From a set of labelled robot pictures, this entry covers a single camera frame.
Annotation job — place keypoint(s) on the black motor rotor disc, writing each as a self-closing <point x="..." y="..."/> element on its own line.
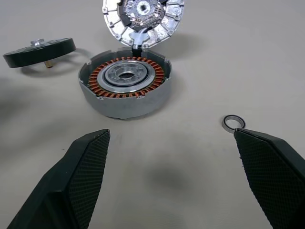
<point x="35" y="56"/>

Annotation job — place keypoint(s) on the grey motor stator housing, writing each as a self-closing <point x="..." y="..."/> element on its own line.
<point x="124" y="107"/>

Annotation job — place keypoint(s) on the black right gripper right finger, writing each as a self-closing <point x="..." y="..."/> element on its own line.
<point x="274" y="171"/>

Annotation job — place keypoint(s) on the silver motor end cover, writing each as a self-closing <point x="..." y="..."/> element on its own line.
<point x="164" y="28"/>

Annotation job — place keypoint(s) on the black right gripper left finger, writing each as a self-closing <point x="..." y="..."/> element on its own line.
<point x="71" y="181"/>

